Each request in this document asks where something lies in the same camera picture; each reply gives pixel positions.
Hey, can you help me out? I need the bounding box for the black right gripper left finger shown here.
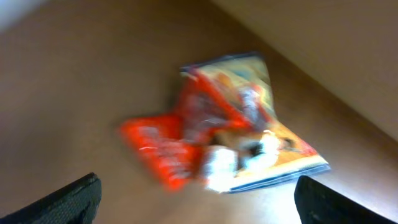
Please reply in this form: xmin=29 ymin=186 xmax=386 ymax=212
xmin=1 ymin=172 xmax=102 ymax=224

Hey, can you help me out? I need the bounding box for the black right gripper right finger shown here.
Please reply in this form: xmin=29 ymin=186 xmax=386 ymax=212
xmin=294 ymin=175 xmax=397 ymax=224

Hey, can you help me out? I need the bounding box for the beige wet wipes pack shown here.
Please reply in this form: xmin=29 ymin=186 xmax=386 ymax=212
xmin=180 ymin=52 xmax=330 ymax=194

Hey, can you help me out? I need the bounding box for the red candy bag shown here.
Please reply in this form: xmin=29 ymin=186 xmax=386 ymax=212
xmin=118 ymin=70 xmax=274 ymax=192

